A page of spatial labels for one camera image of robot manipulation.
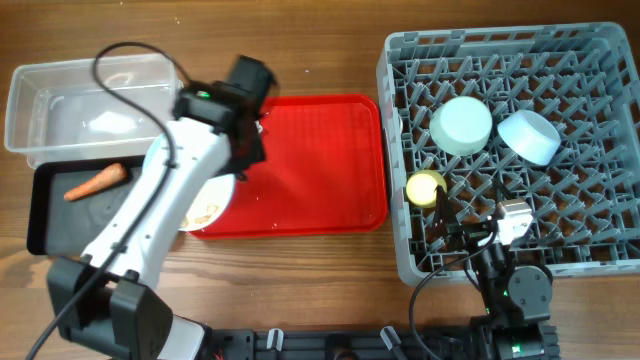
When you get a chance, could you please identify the yellow cup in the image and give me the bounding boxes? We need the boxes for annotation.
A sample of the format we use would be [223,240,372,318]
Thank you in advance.
[405,170,448,208]

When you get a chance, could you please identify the clear plastic bin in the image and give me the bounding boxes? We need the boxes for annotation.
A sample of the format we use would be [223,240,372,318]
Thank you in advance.
[4,54,182,168]

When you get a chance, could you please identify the black plastic tray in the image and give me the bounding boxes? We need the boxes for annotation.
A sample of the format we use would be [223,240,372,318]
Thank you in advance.
[26,155,144,256]

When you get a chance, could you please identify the light blue bowl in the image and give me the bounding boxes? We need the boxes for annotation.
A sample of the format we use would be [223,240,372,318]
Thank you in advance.
[497,110,561,166]

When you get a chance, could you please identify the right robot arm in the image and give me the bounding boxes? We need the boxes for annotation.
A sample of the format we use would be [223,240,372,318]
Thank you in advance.
[434,181,560,359]

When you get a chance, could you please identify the grey dishwasher rack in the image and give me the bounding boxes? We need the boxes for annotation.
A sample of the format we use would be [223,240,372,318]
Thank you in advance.
[376,22,639,286]

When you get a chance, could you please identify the peanut food scraps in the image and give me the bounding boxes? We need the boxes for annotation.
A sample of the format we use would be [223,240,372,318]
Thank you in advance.
[181,202,220,227]

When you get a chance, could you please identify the green small bowl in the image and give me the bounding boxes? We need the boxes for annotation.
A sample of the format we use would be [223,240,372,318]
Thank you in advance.
[429,96,493,156]

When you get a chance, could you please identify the orange carrot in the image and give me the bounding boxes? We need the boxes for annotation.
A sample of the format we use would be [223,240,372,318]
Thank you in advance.
[64,163,128,202]

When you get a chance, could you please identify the red serving tray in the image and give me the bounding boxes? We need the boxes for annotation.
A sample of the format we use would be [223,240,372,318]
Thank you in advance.
[192,94,388,239]

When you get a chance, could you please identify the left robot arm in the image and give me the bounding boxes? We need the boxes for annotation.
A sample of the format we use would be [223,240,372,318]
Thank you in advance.
[33,56,276,359]

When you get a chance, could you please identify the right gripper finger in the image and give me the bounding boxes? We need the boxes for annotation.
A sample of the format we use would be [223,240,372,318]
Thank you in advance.
[433,185,458,230]
[492,177,513,203]

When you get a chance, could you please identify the light blue plate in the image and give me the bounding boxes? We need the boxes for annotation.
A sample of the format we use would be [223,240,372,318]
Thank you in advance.
[142,134,237,233]

